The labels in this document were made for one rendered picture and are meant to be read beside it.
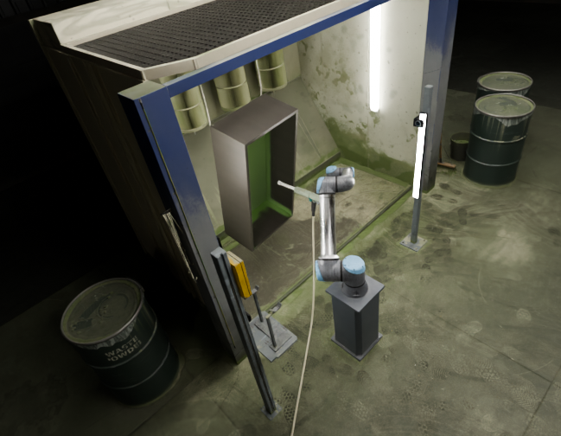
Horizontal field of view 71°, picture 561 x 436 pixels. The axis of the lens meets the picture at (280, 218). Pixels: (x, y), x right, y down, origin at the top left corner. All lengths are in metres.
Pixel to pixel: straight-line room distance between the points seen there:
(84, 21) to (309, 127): 2.89
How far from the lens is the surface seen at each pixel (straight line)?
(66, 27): 3.38
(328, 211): 2.76
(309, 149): 5.12
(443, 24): 4.09
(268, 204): 4.00
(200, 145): 4.45
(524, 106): 4.96
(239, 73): 4.19
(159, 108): 2.05
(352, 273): 2.73
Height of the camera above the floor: 2.90
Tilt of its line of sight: 39 degrees down
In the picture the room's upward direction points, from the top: 11 degrees counter-clockwise
